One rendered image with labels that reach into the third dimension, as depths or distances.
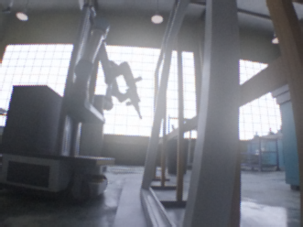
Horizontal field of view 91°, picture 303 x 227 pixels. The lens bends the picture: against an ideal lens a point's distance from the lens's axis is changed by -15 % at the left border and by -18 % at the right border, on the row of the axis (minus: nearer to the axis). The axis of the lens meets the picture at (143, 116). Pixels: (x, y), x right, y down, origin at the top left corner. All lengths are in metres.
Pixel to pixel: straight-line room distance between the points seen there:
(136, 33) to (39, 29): 5.81
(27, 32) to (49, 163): 11.50
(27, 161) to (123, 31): 9.77
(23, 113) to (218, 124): 1.38
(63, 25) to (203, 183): 11.56
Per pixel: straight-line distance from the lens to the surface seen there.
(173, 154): 3.96
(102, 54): 1.47
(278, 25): 0.56
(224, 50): 0.42
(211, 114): 0.34
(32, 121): 1.44
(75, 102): 1.25
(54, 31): 11.59
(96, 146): 7.77
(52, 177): 1.24
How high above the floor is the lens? 0.35
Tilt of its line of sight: 13 degrees up
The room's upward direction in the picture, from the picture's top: 3 degrees clockwise
